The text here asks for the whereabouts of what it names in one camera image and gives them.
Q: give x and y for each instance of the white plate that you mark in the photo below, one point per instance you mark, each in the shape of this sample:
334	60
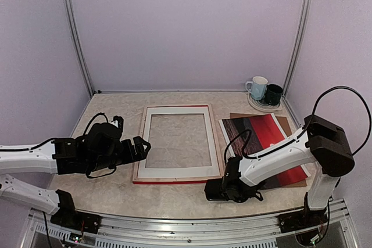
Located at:
262	106

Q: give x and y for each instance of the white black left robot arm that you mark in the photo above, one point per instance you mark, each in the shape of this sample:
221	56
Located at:
101	148

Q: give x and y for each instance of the red wooden picture frame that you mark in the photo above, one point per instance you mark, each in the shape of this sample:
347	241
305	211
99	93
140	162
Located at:
177	179

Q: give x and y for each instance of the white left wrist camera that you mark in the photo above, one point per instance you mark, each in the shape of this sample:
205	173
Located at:
118	121

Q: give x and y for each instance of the dark green mug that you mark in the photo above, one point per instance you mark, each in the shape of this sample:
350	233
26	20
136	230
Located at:
273	94

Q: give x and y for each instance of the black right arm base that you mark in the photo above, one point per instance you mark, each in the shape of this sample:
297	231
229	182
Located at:
302	219

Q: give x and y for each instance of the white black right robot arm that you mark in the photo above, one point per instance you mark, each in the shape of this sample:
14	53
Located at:
320	142

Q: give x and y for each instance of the red sunset photo white border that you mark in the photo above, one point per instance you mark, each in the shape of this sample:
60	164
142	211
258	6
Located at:
261	132

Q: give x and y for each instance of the aluminium corner post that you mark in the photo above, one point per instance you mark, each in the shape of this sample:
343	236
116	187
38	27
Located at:
77	47
305	7

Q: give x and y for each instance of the light blue mug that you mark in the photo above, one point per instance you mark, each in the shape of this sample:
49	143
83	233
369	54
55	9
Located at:
257	87

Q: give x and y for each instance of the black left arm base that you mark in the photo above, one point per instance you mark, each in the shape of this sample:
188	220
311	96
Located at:
67	216

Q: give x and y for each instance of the aluminium front rail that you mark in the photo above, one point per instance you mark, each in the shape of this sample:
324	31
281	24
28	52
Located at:
123	231

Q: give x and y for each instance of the right aluminium corner post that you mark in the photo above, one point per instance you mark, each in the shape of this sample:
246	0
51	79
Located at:
305	7

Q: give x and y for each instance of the brown frame backing board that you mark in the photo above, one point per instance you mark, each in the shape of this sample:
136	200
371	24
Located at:
283	126

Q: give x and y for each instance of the left aluminium corner post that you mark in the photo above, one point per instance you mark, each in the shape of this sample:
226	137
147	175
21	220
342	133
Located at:
77	47

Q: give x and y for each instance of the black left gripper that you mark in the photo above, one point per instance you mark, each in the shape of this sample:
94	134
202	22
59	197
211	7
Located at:
129	156

